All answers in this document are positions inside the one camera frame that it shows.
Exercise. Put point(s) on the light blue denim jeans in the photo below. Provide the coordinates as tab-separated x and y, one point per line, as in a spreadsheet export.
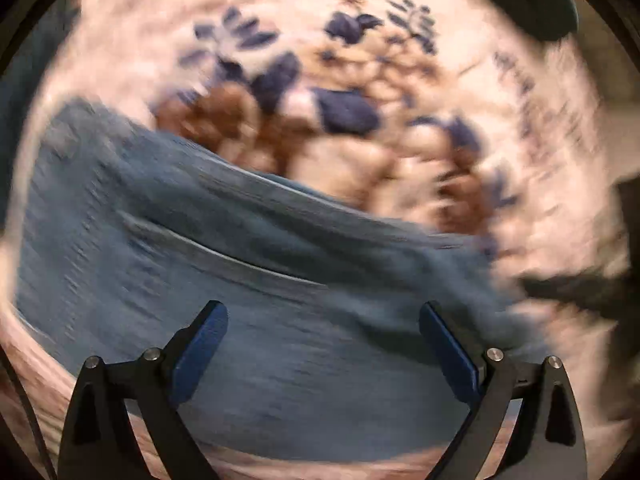
128	233

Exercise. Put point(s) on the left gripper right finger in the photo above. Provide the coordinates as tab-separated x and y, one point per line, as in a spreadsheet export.
546	441

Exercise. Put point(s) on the floral fleece bed blanket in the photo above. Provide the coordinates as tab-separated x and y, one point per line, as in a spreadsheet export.
435	113

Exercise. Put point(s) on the folded dark blue jeans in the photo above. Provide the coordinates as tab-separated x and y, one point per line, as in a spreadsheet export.
21	80

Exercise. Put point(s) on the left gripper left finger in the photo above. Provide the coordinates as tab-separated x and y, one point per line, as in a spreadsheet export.
98	441

